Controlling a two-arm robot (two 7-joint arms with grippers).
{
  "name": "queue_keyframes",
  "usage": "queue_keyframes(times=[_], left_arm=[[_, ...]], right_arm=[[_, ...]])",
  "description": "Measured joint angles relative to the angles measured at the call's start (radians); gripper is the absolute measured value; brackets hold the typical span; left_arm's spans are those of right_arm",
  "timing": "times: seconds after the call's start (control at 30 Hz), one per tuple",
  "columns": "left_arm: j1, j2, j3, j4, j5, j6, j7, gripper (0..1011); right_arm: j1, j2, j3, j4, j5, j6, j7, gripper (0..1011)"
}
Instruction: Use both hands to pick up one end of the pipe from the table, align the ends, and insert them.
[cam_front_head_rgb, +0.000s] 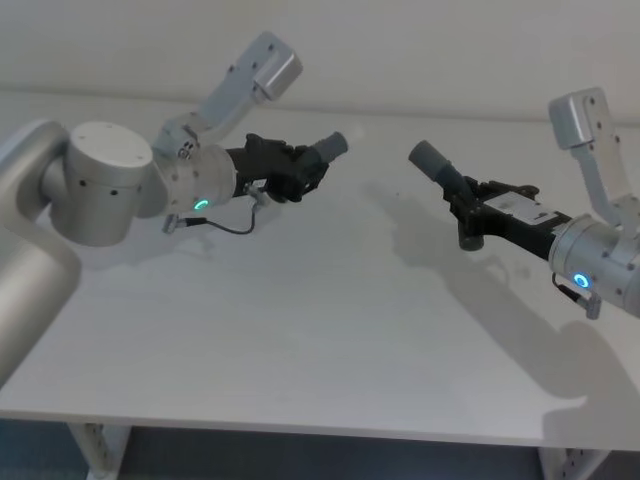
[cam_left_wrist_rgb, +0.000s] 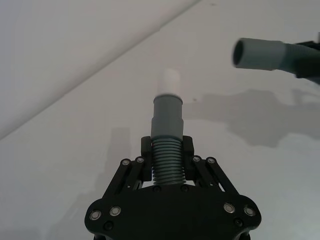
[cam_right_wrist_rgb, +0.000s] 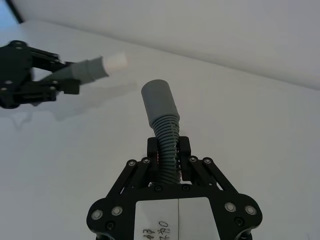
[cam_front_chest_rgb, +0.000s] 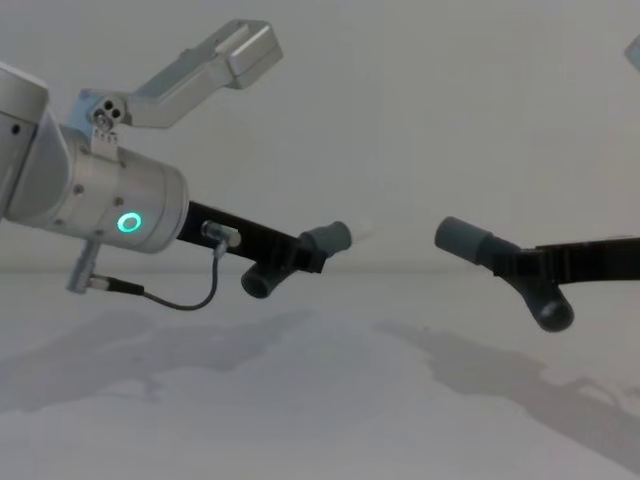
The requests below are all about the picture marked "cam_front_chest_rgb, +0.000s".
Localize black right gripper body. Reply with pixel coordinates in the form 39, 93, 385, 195
519, 234, 640, 290

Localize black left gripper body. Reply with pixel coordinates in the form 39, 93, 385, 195
173, 199, 303, 275

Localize white curtain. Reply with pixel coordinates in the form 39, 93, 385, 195
0, 0, 640, 276

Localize white table cloth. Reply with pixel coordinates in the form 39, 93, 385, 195
0, 269, 640, 480

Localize thin dark gripper cable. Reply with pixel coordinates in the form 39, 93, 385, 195
66, 222, 241, 312

